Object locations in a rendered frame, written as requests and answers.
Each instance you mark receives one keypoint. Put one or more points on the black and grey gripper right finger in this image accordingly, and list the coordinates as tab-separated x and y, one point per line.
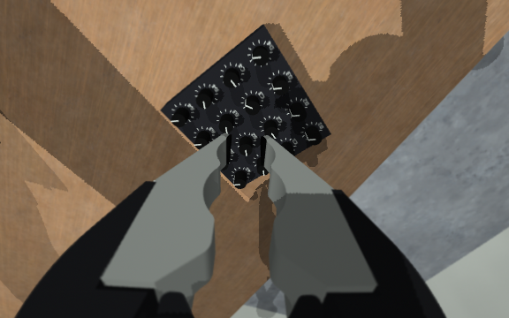
322	244

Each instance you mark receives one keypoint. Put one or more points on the black knob box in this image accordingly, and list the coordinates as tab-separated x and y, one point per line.
246	94

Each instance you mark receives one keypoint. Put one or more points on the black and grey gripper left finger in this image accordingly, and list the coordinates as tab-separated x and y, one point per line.
160	238

